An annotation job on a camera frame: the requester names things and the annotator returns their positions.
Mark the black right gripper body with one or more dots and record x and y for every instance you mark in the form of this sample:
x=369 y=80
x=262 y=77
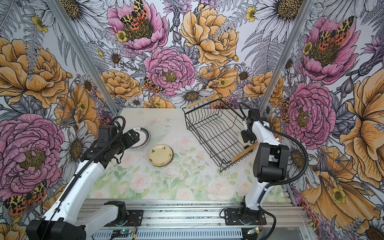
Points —
x=248 y=135

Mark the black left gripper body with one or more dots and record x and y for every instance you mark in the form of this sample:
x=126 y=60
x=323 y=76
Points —
x=126 y=142

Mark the rearmost green red rimmed plate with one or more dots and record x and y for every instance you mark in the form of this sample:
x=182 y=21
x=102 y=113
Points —
x=144 y=138

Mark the beige green rimmed plate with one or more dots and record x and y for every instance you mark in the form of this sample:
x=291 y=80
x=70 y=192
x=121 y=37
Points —
x=160 y=155

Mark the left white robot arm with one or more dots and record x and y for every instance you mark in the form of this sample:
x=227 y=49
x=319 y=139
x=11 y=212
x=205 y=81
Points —
x=60 y=222

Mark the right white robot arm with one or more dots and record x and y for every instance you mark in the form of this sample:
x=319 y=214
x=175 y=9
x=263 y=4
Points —
x=271 y=160

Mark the left green circuit board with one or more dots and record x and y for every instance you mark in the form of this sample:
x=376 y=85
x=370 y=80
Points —
x=124 y=233

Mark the green circuit board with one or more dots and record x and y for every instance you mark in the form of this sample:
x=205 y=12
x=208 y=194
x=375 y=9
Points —
x=124 y=233
x=253 y=231

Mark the right green circuit board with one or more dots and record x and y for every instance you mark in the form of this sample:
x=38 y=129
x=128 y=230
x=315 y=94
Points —
x=253 y=231

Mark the black wire dish rack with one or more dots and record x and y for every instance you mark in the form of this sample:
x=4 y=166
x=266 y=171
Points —
x=217 y=127

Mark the far wooden rack handle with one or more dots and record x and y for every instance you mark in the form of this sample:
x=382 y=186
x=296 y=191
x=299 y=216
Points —
x=201 y=101

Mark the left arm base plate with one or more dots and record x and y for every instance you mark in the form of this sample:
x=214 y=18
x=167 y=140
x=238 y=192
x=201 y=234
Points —
x=134 y=218

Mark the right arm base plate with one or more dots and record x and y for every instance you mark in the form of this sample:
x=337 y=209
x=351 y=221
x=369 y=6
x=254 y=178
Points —
x=237 y=217

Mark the aluminium mounting rail frame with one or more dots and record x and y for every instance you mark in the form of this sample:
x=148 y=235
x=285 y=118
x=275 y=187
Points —
x=183 y=214

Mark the white vented cable duct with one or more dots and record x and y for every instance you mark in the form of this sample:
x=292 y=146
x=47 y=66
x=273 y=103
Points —
x=174 y=234

